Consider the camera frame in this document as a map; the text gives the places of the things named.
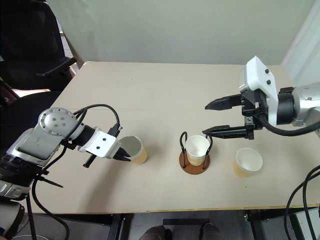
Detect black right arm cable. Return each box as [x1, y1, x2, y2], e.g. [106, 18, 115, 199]
[284, 164, 320, 240]

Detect tan paper cup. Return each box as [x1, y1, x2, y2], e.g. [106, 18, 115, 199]
[185, 135, 212, 167]
[119, 135, 149, 166]
[232, 147, 264, 179]

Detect wire cup holder brown base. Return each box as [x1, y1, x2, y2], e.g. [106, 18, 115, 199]
[179, 131, 214, 176]

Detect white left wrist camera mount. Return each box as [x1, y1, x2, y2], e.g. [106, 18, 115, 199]
[77, 127, 121, 159]

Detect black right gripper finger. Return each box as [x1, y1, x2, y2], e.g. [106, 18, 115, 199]
[201, 124, 255, 140]
[204, 93, 246, 111]

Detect black office chair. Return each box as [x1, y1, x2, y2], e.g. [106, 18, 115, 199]
[0, 0, 77, 151]

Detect black cable tie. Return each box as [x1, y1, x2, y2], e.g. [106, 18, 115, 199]
[38, 174, 65, 189]

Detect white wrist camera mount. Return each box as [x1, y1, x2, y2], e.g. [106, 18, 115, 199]
[77, 127, 121, 159]
[238, 55, 280, 126]

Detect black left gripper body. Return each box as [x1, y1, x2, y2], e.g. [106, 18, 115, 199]
[83, 153, 96, 168]

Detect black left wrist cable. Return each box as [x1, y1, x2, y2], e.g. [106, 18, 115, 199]
[72, 103, 123, 138]

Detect black metal table frame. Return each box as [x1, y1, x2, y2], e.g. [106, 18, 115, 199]
[53, 208, 320, 240]

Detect white curtain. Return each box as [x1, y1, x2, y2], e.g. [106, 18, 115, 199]
[281, 0, 320, 82]

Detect dark rounded shape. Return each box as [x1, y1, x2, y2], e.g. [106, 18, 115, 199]
[144, 224, 166, 240]

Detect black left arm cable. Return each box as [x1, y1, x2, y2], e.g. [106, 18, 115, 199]
[24, 147, 71, 240]

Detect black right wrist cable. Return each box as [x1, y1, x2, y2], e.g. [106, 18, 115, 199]
[259, 111, 320, 137]

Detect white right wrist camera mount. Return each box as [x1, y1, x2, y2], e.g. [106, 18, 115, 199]
[238, 55, 280, 126]

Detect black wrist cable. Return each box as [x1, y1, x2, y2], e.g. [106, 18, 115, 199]
[72, 103, 123, 138]
[259, 111, 320, 137]

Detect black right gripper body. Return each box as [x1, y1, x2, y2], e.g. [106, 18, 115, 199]
[239, 89, 270, 131]

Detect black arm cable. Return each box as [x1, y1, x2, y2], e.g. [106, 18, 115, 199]
[284, 164, 320, 240]
[24, 147, 71, 240]

